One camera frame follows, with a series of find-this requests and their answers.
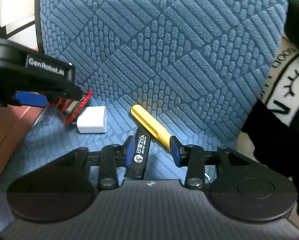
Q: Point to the black white cream blanket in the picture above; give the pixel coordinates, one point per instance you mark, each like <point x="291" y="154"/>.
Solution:
<point x="271" y="132"/>

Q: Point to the black lighter with print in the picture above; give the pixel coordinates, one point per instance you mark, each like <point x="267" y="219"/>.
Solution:
<point x="137" y="167"/>

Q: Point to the blue textured sofa cushion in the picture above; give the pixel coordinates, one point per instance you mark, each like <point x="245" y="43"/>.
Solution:
<point x="198" y="66"/>

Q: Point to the pink storage box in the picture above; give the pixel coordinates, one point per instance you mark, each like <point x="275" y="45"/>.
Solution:
<point x="15" y="122"/>

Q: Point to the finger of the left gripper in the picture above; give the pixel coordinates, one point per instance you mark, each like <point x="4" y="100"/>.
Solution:
<point x="23" y="98"/>

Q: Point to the white black folding chair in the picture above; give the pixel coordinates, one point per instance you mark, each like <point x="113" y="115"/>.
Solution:
<point x="20" y="22"/>

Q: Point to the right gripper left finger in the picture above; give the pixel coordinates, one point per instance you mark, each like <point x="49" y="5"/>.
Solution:
<point x="127" y="151"/>

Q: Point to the small white charger cube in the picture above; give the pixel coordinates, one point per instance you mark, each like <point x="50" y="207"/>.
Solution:
<point x="91" y="120"/>

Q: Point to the yellow handled screwdriver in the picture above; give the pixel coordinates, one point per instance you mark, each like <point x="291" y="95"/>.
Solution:
<point x="156" y="129"/>

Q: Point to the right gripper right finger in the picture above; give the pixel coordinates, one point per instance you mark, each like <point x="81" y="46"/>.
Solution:
<point x="179" y="152"/>

